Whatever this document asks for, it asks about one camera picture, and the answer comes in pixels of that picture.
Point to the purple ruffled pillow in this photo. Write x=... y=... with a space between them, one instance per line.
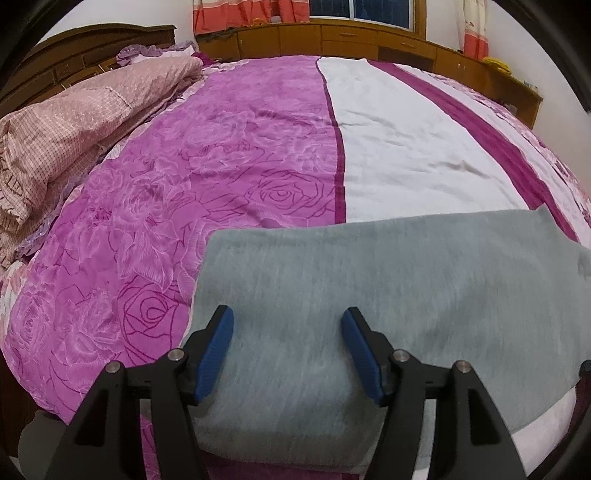
x=138 y=53

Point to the yellow cloth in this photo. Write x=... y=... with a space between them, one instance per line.
x=496 y=64

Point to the purple floral bedspread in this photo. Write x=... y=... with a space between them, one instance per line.
x=231 y=161

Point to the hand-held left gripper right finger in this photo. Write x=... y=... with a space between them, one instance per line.
x=364 y=355

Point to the wooden framed window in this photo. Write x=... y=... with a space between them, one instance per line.
x=369 y=11

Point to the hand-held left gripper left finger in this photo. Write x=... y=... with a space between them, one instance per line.
x=212 y=355

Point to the wooden cabinet unit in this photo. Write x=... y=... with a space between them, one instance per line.
x=300 y=41

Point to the grey pants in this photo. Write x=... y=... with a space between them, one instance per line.
x=369 y=267

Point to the pink checked quilt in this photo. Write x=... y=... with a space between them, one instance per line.
x=69 y=129

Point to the wide floral curtain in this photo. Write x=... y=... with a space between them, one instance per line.
x=240 y=14

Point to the narrow floral curtain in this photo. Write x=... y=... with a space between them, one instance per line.
x=475 y=32

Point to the dark wooden headboard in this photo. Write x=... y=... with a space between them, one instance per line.
x=69 y=60

